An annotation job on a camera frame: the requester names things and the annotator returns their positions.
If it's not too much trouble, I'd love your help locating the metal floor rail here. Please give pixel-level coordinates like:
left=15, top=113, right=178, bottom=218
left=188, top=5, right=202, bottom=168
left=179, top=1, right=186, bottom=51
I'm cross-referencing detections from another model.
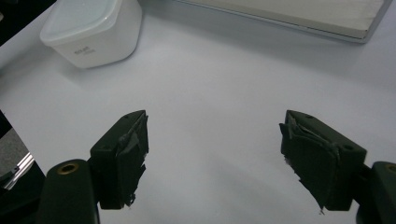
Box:
left=2, top=151, right=35, bottom=191

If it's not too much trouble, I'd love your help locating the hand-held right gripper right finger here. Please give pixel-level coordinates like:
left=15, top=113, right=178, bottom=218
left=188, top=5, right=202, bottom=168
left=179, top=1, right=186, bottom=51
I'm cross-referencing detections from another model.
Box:
left=278, top=109, right=369, bottom=216

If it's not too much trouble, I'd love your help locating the white wire rack shelf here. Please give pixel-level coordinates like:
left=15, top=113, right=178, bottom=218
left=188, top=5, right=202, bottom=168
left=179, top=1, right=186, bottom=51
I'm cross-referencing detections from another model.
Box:
left=176, top=0, right=394, bottom=45

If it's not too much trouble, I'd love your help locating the white lidded plastic container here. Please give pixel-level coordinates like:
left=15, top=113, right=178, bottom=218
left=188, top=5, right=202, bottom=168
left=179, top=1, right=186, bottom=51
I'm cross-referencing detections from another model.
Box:
left=39, top=0, right=144, bottom=70

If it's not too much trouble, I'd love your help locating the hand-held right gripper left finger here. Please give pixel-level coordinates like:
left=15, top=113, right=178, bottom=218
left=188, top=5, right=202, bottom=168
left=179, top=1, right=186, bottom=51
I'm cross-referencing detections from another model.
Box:
left=90, top=109, right=150, bottom=210

